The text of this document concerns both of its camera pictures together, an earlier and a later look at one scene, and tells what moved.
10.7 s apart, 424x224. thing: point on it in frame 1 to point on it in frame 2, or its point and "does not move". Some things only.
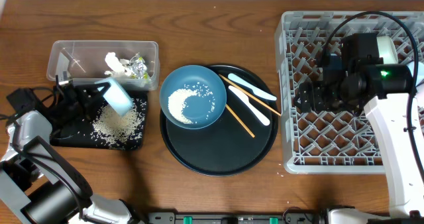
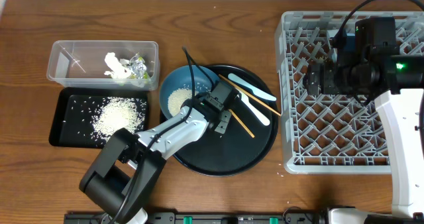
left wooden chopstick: [242, 122] does not move
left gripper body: [69, 112] to [226, 117]
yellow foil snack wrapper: [140, 69] does not move
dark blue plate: [193, 97] does not move
